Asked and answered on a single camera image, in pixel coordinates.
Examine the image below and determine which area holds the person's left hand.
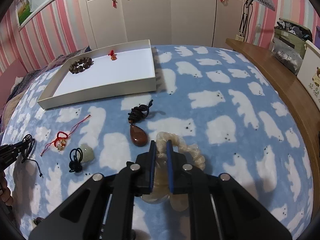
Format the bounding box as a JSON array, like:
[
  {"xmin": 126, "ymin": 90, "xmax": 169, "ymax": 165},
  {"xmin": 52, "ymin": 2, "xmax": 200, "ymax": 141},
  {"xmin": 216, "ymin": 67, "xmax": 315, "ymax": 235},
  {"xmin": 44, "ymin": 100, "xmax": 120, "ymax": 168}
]
[{"xmin": 1, "ymin": 172, "xmax": 14, "ymax": 206}]

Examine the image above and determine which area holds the white bear print box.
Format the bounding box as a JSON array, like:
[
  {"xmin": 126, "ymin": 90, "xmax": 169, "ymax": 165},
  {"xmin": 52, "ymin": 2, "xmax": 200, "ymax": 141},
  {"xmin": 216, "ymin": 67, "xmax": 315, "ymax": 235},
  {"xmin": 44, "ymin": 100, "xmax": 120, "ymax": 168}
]
[{"xmin": 297, "ymin": 41, "xmax": 320, "ymax": 109}]

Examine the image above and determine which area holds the blue polar bear blanket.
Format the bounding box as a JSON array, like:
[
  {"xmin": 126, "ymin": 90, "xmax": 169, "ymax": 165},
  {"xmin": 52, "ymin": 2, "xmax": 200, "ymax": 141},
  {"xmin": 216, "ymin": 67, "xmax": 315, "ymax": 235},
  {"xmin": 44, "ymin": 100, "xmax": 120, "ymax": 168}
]
[{"xmin": 2, "ymin": 46, "xmax": 313, "ymax": 239}]

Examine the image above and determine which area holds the brown teardrop pendant black cord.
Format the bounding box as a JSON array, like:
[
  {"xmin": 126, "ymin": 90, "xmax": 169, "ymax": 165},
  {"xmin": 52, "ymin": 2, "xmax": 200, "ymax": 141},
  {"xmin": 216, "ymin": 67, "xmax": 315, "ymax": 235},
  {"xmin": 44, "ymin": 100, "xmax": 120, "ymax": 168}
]
[{"xmin": 127, "ymin": 99, "xmax": 154, "ymax": 147}]

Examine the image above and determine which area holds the watch with white band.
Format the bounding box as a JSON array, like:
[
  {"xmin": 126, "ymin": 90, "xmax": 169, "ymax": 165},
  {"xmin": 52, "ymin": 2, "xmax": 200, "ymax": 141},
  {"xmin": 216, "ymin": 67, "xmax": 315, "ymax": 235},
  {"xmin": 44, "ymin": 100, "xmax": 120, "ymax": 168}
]
[{"xmin": 31, "ymin": 217, "xmax": 44, "ymax": 229}]

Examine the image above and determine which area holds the wooden side desk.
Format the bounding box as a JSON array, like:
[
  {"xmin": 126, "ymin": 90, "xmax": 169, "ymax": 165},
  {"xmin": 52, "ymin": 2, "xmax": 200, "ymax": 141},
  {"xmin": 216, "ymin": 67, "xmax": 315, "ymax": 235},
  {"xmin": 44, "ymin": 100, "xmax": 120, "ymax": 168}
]
[{"xmin": 226, "ymin": 37, "xmax": 320, "ymax": 178}]

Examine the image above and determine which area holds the wall power socket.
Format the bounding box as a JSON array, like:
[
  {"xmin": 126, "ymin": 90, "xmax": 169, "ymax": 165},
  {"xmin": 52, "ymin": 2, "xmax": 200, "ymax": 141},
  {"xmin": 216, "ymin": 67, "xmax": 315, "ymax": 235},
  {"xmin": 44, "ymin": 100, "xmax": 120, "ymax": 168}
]
[{"xmin": 235, "ymin": 35, "xmax": 244, "ymax": 42}]

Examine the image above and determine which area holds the cream shell scrunchie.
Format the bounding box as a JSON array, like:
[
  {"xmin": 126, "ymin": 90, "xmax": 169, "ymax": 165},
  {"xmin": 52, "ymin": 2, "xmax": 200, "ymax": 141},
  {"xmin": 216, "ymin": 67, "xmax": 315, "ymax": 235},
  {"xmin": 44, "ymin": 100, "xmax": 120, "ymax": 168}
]
[{"xmin": 141, "ymin": 132, "xmax": 206, "ymax": 212}]

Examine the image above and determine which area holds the dark wooden bead bracelet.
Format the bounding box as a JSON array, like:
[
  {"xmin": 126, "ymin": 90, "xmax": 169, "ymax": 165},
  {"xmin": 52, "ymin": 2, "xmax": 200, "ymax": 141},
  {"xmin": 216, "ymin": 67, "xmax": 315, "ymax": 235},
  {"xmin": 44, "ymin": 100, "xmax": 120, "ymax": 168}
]
[{"xmin": 68, "ymin": 56, "xmax": 94, "ymax": 75}]

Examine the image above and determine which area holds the jade pendant black cord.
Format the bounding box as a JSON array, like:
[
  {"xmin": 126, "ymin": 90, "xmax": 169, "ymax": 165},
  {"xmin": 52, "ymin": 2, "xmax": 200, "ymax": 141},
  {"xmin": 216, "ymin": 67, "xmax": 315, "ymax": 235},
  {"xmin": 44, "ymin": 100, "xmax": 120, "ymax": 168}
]
[{"xmin": 68, "ymin": 143, "xmax": 95, "ymax": 173}]

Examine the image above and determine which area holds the red knot amber pendant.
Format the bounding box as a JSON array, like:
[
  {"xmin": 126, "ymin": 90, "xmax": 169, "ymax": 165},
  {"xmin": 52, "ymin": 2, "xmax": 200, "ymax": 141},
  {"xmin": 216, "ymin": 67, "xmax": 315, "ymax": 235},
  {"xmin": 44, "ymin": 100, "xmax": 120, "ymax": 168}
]
[{"xmin": 108, "ymin": 50, "xmax": 117, "ymax": 61}]

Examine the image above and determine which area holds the red string charm bracelet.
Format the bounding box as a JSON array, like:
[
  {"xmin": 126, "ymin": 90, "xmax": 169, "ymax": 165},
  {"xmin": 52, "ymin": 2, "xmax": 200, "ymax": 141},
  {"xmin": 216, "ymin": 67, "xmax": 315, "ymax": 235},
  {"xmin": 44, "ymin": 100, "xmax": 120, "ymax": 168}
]
[{"xmin": 40, "ymin": 114, "xmax": 92, "ymax": 157}]

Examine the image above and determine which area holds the striped purple quilt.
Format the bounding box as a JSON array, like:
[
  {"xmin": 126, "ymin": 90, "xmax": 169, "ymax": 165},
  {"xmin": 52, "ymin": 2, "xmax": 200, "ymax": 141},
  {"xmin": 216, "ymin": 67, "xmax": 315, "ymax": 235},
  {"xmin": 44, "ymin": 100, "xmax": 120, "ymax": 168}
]
[{"xmin": 1, "ymin": 46, "xmax": 91, "ymax": 132}]

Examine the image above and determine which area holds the silver desk lamp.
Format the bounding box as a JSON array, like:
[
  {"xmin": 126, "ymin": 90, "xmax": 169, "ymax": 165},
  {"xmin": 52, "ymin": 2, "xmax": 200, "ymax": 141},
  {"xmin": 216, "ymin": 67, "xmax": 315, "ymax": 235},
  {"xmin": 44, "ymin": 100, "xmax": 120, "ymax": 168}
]
[{"xmin": 238, "ymin": 0, "xmax": 276, "ymax": 39}]

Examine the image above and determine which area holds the pink headboard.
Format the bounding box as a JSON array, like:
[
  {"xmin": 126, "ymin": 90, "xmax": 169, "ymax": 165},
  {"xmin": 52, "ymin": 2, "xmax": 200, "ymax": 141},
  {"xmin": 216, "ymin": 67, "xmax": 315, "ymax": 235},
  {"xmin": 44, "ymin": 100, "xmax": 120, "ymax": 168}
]
[{"xmin": 1, "ymin": 59, "xmax": 27, "ymax": 82}]

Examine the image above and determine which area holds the white shallow cardboard tray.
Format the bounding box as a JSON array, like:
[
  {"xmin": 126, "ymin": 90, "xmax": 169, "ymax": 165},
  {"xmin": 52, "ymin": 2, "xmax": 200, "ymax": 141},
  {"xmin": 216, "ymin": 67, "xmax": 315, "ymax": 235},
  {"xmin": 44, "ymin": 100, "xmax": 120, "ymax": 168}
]
[{"xmin": 38, "ymin": 40, "xmax": 156, "ymax": 109}]

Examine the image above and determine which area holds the white wardrobe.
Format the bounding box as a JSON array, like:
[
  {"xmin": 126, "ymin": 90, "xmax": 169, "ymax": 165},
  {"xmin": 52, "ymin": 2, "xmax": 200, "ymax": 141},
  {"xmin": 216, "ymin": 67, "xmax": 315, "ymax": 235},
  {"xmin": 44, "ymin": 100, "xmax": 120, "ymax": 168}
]
[{"xmin": 78, "ymin": 0, "xmax": 244, "ymax": 49}]

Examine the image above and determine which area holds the green storage bag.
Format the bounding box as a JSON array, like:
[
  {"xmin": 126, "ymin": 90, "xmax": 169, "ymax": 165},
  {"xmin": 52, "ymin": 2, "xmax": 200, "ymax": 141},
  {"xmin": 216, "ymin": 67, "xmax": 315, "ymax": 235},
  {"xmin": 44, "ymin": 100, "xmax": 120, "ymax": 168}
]
[{"xmin": 272, "ymin": 18, "xmax": 313, "ymax": 75}]

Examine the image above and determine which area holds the black braided leather bracelet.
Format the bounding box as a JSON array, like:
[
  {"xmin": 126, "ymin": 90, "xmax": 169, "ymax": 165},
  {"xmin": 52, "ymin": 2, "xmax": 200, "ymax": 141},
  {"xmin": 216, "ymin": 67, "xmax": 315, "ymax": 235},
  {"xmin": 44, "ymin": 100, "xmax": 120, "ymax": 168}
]
[{"xmin": 21, "ymin": 134, "xmax": 43, "ymax": 178}]

